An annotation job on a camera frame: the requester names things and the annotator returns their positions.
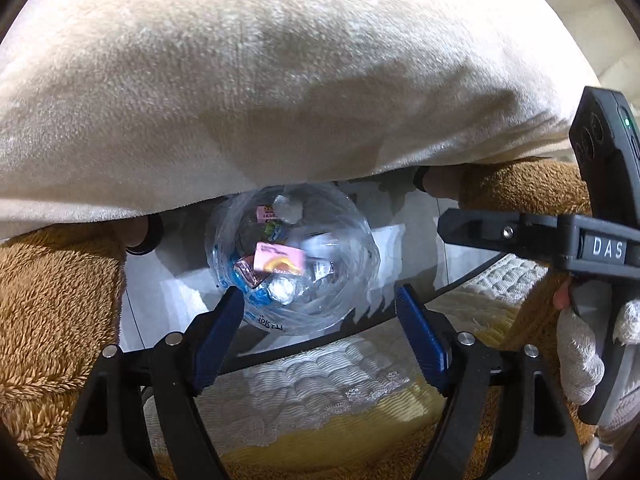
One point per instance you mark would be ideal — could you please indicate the pink patterned carton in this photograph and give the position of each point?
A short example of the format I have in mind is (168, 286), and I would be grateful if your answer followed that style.
(280, 255)

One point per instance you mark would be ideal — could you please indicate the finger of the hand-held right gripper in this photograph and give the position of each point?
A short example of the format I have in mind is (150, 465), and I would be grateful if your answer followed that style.
(500, 232)

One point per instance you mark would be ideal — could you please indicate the dark round object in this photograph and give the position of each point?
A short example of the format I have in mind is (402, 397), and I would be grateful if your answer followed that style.
(147, 235)
(435, 182)

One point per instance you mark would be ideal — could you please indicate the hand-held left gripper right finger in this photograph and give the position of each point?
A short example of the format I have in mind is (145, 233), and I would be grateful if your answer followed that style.
(417, 335)

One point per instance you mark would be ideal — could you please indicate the beige plush blanket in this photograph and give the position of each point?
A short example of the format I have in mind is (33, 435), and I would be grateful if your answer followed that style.
(275, 85)

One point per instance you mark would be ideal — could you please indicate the person's right hand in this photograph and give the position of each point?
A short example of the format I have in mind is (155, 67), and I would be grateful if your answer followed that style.
(580, 355)

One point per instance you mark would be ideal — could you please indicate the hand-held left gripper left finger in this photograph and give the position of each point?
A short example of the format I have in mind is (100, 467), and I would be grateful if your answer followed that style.
(225, 330)

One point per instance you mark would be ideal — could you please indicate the clear plastic bag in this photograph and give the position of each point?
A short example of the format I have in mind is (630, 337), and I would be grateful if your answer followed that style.
(340, 260)

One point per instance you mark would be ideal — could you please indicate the yellow cloth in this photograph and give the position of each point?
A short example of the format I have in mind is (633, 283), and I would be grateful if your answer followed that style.
(340, 440)

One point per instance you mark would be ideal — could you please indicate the brown fuzzy cloth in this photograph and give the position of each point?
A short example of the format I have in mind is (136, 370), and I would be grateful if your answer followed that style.
(520, 185)
(50, 320)

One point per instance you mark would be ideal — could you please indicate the white quilted mat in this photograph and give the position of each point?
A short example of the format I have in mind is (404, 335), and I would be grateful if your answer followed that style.
(310, 380)

